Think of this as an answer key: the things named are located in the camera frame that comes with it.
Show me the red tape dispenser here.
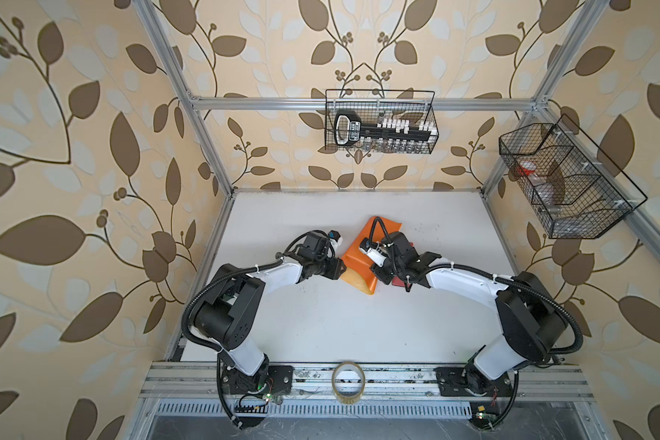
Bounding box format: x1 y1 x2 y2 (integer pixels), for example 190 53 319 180
392 242 415 290

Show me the yellow orange wrapping paper sheet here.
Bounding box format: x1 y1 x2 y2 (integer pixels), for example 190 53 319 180
340 217 378 295

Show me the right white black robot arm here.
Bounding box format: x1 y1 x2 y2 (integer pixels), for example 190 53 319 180
359 216 584 432

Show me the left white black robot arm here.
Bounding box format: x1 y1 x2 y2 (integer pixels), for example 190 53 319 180
181 229 347 430

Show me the clear tape roll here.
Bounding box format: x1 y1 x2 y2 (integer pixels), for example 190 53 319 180
331 361 366 405

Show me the red capped clear jar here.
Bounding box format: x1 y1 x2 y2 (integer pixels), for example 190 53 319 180
514 161 537 178

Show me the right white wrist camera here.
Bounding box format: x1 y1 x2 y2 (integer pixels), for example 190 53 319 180
359 238 387 267

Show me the black socket set rail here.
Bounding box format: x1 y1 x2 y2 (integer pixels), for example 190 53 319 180
327 110 439 147

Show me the back black wire basket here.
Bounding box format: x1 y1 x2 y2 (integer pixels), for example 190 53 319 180
324 88 439 155

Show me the side black wire basket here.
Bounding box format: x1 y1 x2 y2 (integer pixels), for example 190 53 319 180
499 114 648 239

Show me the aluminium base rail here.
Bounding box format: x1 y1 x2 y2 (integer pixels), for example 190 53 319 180
139 362 595 403

